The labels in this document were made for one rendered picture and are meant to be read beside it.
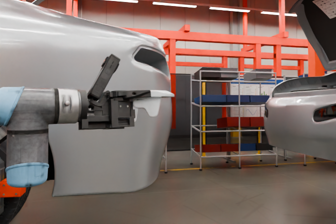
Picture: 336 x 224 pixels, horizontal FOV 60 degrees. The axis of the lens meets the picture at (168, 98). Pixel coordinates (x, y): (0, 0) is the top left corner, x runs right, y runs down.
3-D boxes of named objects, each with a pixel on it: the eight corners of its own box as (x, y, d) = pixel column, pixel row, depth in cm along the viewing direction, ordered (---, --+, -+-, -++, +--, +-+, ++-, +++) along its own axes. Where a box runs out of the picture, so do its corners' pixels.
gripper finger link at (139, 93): (153, 99, 67) (117, 102, 68) (153, 92, 67) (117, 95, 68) (149, 96, 62) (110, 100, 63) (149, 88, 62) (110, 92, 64)
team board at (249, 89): (280, 155, 714) (279, 76, 719) (293, 159, 665) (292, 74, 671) (223, 158, 678) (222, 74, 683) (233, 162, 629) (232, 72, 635)
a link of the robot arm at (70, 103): (54, 91, 65) (59, 84, 58) (75, 92, 67) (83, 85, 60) (54, 125, 64) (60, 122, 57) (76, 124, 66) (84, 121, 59)
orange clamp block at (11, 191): (5, 193, 134) (26, 192, 136) (-2, 198, 127) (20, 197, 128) (5, 177, 135) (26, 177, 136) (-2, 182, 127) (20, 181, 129)
